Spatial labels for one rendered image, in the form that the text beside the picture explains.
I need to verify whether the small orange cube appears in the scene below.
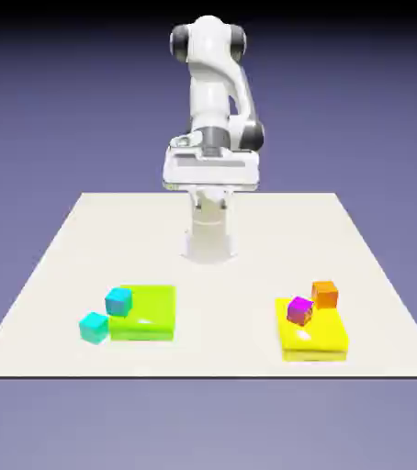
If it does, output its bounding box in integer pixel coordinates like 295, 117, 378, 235
310, 280, 339, 310

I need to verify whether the large yellow box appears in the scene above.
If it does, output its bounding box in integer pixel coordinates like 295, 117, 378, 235
275, 297, 350, 363

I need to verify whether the small magenta cube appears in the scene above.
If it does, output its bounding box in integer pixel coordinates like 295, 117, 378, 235
286, 296, 315, 327

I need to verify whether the small cyan cube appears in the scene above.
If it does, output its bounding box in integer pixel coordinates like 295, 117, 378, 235
104, 286, 134, 318
78, 311, 110, 345

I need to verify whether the large lime green box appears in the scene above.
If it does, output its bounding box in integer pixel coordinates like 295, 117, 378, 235
107, 284, 177, 342

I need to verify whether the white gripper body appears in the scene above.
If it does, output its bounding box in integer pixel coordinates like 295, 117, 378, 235
162, 145, 261, 192

